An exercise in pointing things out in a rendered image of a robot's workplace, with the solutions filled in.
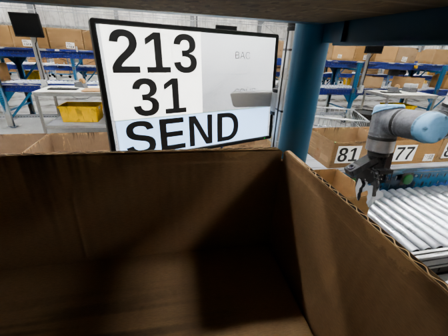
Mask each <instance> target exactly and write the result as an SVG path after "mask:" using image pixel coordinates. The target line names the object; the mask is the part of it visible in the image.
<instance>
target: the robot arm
mask: <svg viewBox="0 0 448 336"><path fill-rule="evenodd" d="M397 137H402V138H406V139H411V140H414V141H418V142H420V143H436V142H438V141H440V140H442V139H448V93H447V96H446V98H445V100H444V101H443V102H442V104H441V106H440V108H439V110H438V111H418V110H412V109H406V108H405V105H400V104H380V105H376V106H374V109H373V112H372V118H371V123H370V127H369V132H368V136H367V142H366V146H365V148H366V150H367V154H366V155H365V156H363V157H362V158H360V159H358V160H356V161H354V162H352V163H351V164H349V165H348V166H346V167H344V170H345V173H346V174H348V175H350V176H352V177H354V176H355V175H357V176H356V180H355V191H356V197H357V200H358V201H359V200H360V197H361V193H362V192H364V191H367V192H368V195H367V202H366V204H367V206H368V207H371V206H372V204H373V202H374V201H375V200H378V199H380V198H382V197H383V192H381V191H380V190H379V185H380V183H390V182H391V179H392V176H393V171H394V170H393V169H391V168H390V167H391V162H392V159H393V154H394V153H393V152H394V148H395V144H396V140H397ZM390 173H391V177H390V180H388V174H390ZM367 183H368V184H371V185H368V184H367Z"/></svg>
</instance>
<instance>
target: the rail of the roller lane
mask: <svg viewBox="0 0 448 336"><path fill-rule="evenodd" d="M411 253H412V254H413V255H414V256H416V258H418V259H419V260H420V261H421V262H422V263H424V264H425V265H426V266H427V267H428V268H430V269H434V268H439V267H446V266H448V247H444V248H439V249H430V250H425V251H416V252H411Z"/></svg>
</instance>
